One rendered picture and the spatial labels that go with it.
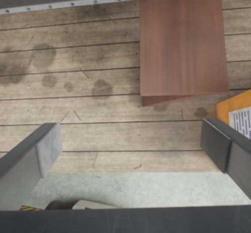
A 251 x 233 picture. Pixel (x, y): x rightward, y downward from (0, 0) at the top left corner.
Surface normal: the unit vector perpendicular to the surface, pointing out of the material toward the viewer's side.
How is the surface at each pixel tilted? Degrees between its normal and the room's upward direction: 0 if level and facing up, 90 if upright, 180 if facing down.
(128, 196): 0
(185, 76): 0
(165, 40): 0
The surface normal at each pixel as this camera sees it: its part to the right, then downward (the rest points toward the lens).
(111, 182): -0.11, -0.14
